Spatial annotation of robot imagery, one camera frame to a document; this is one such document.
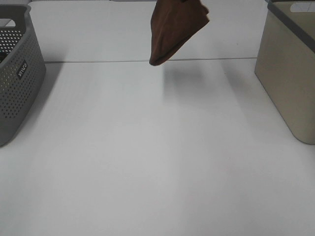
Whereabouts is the brown towel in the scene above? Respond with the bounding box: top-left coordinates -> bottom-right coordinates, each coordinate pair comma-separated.
149,0 -> 209,66

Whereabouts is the beige plastic basket grey rim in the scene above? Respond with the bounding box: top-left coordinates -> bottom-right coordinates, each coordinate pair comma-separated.
254,0 -> 315,145

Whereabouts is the grey perforated plastic basket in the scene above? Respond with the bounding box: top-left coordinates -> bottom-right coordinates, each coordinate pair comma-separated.
0,4 -> 46,146

